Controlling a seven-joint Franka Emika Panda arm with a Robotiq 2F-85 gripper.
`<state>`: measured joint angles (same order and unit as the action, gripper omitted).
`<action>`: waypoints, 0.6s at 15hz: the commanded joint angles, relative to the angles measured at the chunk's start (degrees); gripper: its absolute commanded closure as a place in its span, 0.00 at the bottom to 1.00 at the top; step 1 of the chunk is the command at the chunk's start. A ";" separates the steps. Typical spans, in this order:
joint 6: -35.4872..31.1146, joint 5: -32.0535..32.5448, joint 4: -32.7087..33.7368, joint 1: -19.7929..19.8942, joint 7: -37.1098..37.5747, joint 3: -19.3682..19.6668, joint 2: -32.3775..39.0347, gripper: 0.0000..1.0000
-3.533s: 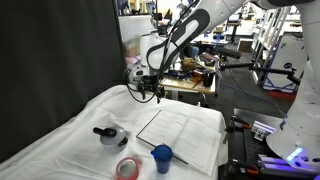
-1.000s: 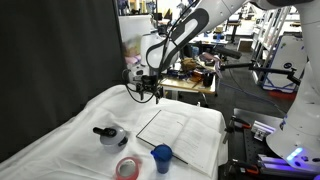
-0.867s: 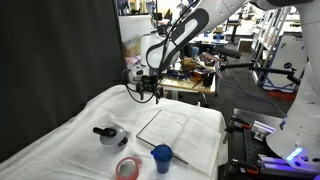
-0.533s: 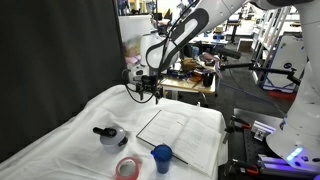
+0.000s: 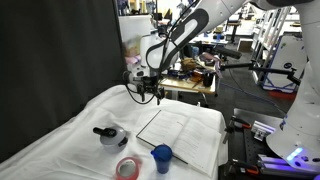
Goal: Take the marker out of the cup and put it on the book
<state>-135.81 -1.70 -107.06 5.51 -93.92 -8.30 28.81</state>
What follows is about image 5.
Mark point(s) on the white shelving rack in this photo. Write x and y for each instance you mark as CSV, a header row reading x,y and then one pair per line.
x,y
270,23

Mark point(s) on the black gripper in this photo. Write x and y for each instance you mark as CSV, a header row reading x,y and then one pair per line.
x,y
148,82

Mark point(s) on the black curtain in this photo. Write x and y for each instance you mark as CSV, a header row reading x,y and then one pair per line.
x,y
50,66

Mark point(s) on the white table cloth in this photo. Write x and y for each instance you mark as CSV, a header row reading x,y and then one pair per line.
x,y
66,156

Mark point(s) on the black orange bar clamp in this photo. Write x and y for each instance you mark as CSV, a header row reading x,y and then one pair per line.
x,y
238,123
243,168

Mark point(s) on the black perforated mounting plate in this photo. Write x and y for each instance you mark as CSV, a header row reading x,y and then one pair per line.
x,y
240,150

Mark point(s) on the pink foam roll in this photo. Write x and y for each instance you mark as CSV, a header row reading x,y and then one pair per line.
x,y
131,60

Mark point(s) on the blue plastic cup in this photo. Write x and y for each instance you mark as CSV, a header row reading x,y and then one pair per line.
x,y
162,165

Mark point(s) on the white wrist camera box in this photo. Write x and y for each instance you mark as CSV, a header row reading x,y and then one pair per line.
x,y
135,74

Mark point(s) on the aluminium extrusion rail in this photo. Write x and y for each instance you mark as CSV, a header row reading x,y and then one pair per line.
x,y
263,130
283,165

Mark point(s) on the brown cardboard box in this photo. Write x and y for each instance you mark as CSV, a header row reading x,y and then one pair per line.
x,y
245,45

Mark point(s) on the cluttered wooden desk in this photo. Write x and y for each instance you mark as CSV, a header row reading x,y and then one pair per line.
x,y
190,83

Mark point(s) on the whiteboard with blue frame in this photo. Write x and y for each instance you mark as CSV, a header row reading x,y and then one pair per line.
x,y
286,60

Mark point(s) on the open book white pages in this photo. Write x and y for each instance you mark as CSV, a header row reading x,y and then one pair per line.
x,y
200,143

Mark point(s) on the translucent storage bin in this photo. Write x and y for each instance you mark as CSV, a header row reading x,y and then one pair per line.
x,y
130,26

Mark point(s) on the black mug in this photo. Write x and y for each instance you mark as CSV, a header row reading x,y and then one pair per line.
x,y
208,80

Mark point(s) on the red tape roll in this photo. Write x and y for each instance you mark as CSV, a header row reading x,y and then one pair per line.
x,y
118,166

